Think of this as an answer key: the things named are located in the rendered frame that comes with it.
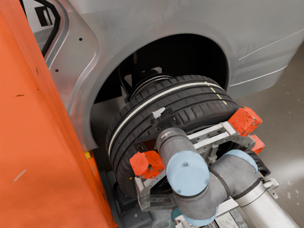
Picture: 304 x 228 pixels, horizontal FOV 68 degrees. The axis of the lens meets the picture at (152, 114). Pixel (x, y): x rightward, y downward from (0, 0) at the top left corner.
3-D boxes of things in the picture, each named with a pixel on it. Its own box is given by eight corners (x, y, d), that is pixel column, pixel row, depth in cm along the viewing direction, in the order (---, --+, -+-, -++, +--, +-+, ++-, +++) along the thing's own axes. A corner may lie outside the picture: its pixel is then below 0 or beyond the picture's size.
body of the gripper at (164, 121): (180, 122, 76) (192, 140, 65) (159, 136, 76) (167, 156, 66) (169, 105, 73) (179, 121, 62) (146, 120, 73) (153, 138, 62)
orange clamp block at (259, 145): (235, 147, 114) (250, 141, 116) (245, 160, 109) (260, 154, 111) (239, 139, 108) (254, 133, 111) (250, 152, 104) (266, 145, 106)
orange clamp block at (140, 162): (157, 150, 83) (140, 147, 77) (167, 168, 78) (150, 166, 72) (145, 162, 86) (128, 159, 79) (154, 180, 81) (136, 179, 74)
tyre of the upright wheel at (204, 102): (99, 174, 126) (195, 150, 155) (111, 215, 112) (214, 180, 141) (112, 77, 82) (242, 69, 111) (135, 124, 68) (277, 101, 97)
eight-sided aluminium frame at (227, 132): (225, 171, 131) (259, 107, 90) (233, 181, 127) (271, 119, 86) (138, 210, 116) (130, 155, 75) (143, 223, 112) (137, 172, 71)
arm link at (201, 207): (231, 209, 59) (222, 173, 54) (198, 238, 55) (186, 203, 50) (206, 190, 67) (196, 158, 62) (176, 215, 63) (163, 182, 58)
